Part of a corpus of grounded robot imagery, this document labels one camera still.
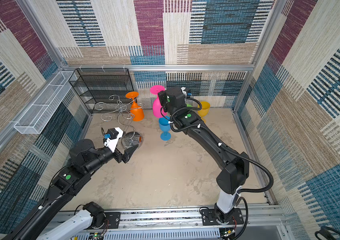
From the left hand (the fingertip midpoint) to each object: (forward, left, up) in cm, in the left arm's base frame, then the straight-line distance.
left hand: (130, 136), depth 65 cm
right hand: (+21, -11, +7) cm, 25 cm away
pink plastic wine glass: (+21, -10, -2) cm, 24 cm away
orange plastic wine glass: (+26, +3, -11) cm, 28 cm away
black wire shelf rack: (+51, +30, -15) cm, 61 cm away
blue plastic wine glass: (+22, -14, -21) cm, 34 cm away
